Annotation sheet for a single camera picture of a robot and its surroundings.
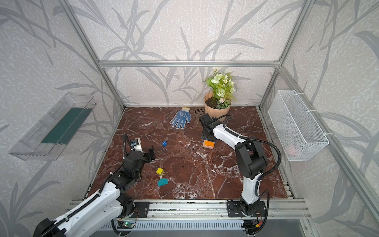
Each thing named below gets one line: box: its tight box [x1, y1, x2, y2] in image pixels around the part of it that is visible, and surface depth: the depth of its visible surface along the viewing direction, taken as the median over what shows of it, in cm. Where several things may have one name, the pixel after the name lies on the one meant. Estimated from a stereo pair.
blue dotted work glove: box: [169, 106, 192, 130], surface depth 114 cm
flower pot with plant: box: [204, 68, 237, 120], surface depth 98 cm
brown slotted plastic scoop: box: [193, 107, 205, 128], surface depth 117 cm
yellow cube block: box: [155, 167, 164, 176], surface depth 86 cm
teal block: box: [157, 178, 169, 188], surface depth 84 cm
